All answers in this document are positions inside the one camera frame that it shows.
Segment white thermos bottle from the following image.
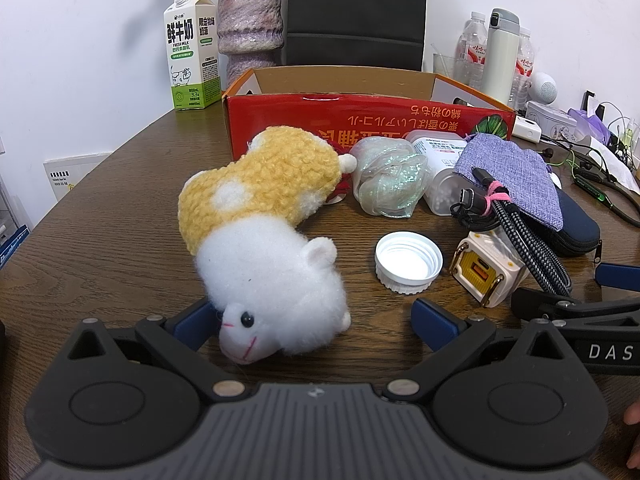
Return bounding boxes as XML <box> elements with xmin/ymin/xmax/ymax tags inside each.
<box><xmin>482</xmin><ymin>8</ymin><xmax>521</xmax><ymax>106</ymax></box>

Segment white tin box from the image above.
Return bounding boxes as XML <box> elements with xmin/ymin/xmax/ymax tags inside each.
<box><xmin>525</xmin><ymin>101</ymin><xmax>578</xmax><ymax>141</ymax></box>

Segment black braided cable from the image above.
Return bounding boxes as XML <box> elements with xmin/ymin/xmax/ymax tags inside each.
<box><xmin>450</xmin><ymin>167</ymin><xmax>573</xmax><ymax>297</ymax></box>

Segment navy zip case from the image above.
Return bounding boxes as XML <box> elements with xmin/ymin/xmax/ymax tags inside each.
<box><xmin>520</xmin><ymin>187</ymin><xmax>602</xmax><ymax>258</ymax></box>

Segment wooden desktop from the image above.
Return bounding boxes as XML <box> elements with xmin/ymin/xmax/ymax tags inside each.
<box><xmin>0</xmin><ymin>105</ymin><xmax>640</xmax><ymax>480</ymax></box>

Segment purple plastic bag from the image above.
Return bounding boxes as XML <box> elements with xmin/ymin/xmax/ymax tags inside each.
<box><xmin>567</xmin><ymin>107</ymin><xmax>612</xmax><ymax>146</ymax></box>

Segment black neckband earphones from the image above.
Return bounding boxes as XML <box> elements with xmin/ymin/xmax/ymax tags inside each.
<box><xmin>572</xmin><ymin>175</ymin><xmax>640</xmax><ymax>226</ymax></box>

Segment green and white milk carton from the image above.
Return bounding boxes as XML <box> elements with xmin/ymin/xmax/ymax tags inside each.
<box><xmin>165</xmin><ymin>0</ymin><xmax>222</xmax><ymax>111</ymax></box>

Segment yellow and white plush toy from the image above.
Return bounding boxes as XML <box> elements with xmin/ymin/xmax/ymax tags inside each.
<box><xmin>177</xmin><ymin>126</ymin><xmax>358</xmax><ymax>366</ymax></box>

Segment white power bank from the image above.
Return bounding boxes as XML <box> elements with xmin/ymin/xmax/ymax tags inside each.
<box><xmin>511</xmin><ymin>116</ymin><xmax>543</xmax><ymax>142</ymax></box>

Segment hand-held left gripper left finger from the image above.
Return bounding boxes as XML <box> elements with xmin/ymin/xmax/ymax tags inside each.
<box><xmin>65</xmin><ymin>299</ymin><xmax>251</xmax><ymax>403</ymax></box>

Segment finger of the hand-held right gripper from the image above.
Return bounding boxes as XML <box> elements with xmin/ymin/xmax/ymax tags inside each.
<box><xmin>511</xmin><ymin>286</ymin><xmax>640</xmax><ymax>322</ymax></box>
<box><xmin>595</xmin><ymin>261</ymin><xmax>640</xmax><ymax>288</ymax></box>

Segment person's right hand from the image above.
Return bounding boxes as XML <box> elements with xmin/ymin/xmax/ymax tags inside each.
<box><xmin>624</xmin><ymin>400</ymin><xmax>640</xmax><ymax>467</ymax></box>

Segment blue printed packets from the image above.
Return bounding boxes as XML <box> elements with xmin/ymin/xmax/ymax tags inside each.
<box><xmin>0</xmin><ymin>225</ymin><xmax>31</xmax><ymax>266</ymax></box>

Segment clear cotton swab box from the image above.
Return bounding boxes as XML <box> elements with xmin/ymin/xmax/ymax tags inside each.
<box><xmin>404</xmin><ymin>129</ymin><xmax>483</xmax><ymax>217</ymax></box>

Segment white paper sheet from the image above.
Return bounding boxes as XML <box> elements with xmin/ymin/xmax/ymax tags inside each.
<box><xmin>575</xmin><ymin>135</ymin><xmax>640</xmax><ymax>191</ymax></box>

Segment white and yellow charger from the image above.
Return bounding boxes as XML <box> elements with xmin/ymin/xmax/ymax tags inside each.
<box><xmin>450</xmin><ymin>230</ymin><xmax>531</xmax><ymax>308</ymax></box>

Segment white round bottle cap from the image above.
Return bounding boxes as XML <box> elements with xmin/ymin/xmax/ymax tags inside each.
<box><xmin>374</xmin><ymin>231</ymin><xmax>444</xmax><ymax>296</ymax></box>

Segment red cardboard box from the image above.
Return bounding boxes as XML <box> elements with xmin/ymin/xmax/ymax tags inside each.
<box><xmin>221</xmin><ymin>66</ymin><xmax>517</xmax><ymax>162</ymax></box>

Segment white charging cables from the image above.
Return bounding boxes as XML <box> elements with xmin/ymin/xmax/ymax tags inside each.
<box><xmin>595</xmin><ymin>101</ymin><xmax>640</xmax><ymax>161</ymax></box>

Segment iridescent plastic wrap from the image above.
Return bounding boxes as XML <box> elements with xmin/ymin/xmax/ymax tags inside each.
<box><xmin>348</xmin><ymin>137</ymin><xmax>431</xmax><ymax>218</ymax></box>

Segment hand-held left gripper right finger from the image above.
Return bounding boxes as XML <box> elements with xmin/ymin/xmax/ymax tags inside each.
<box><xmin>382</xmin><ymin>298</ymin><xmax>576</xmax><ymax>403</ymax></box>

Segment black paper bag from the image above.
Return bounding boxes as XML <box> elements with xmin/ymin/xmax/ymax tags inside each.
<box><xmin>280</xmin><ymin>0</ymin><xmax>429</xmax><ymax>72</ymax></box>

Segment clear glass cup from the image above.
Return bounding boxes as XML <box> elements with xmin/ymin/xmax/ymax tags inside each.
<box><xmin>431</xmin><ymin>52</ymin><xmax>471</xmax><ymax>87</ymax></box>

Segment purple fabric pouch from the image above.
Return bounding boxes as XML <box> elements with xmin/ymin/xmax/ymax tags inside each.
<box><xmin>457</xmin><ymin>132</ymin><xmax>565</xmax><ymax>233</ymax></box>

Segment white round speaker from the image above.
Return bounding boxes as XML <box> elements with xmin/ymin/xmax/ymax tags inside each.
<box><xmin>529</xmin><ymin>71</ymin><xmax>558</xmax><ymax>105</ymax></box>

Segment green earphone cable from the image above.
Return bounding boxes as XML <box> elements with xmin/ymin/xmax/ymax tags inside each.
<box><xmin>542</xmin><ymin>147</ymin><xmax>601</xmax><ymax>181</ymax></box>

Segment purple textured vase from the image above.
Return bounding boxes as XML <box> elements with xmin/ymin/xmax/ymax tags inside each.
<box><xmin>216</xmin><ymin>0</ymin><xmax>285</xmax><ymax>91</ymax></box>

